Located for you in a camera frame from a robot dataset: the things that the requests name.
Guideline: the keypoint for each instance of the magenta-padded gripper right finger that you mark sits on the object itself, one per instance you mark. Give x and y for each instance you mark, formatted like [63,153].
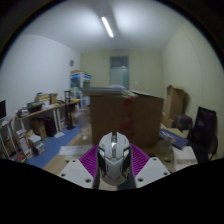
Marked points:
[153,171]

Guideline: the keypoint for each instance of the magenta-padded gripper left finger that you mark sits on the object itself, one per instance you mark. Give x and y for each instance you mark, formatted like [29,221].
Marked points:
[75,173]

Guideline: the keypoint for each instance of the white computer mouse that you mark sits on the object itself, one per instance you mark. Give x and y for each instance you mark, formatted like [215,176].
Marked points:
[114,160]

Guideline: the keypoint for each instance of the clear plastic container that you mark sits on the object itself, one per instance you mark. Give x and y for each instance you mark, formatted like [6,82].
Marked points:
[164,150]

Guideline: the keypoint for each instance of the white book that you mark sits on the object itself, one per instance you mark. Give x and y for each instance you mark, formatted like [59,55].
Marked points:
[185,158]

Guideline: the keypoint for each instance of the blue flat box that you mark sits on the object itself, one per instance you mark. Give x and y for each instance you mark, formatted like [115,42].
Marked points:
[173,138]

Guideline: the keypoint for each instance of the stack of books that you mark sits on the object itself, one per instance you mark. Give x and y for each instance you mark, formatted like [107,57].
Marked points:
[36,144]

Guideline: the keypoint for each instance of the clear glass jar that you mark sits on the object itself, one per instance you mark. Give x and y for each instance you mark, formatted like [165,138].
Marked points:
[84,125]

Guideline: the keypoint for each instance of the black bin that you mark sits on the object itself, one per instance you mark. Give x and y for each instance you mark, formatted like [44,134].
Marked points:
[50,126]

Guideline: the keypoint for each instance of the large brown cardboard box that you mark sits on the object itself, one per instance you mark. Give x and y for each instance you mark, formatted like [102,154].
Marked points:
[146,116]

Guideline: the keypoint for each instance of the dark bag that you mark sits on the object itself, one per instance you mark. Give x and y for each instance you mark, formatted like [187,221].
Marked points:
[183,122]

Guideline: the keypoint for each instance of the black floor stand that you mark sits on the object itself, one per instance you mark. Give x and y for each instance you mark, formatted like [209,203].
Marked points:
[70,110]

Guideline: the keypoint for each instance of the black box with purple print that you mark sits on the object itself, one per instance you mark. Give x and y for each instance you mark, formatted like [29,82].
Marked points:
[203,125]

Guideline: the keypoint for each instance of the white shelf unit with books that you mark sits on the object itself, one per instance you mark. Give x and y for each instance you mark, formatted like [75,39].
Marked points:
[15,140]

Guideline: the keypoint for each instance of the wooden side desk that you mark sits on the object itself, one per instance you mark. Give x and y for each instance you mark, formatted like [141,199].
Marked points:
[40,111]

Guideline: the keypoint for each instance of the tall open cardboard box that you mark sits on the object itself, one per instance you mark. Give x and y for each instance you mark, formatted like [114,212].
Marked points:
[176,101]

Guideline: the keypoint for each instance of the small cardboard box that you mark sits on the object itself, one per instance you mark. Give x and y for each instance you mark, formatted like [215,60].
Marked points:
[53,99]

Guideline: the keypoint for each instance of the black plastic tray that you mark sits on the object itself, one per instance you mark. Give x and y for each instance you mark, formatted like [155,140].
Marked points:
[34,107]

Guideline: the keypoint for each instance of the grey flat sheets stack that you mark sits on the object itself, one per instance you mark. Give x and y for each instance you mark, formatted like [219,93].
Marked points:
[103,90]

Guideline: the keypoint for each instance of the blue white display cabinet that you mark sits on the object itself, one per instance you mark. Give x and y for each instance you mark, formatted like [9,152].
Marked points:
[80,80]

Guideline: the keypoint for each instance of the black monitor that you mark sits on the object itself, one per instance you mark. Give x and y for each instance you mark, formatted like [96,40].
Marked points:
[2,109]

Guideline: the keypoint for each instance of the grey door with window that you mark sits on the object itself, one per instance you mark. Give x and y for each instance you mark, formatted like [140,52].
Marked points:
[119,73]

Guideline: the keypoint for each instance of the ceiling tube light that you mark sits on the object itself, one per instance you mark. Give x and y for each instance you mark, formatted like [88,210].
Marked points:
[107,26]

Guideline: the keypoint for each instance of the round wall clock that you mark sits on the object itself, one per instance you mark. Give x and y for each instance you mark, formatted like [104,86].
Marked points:
[71,63]

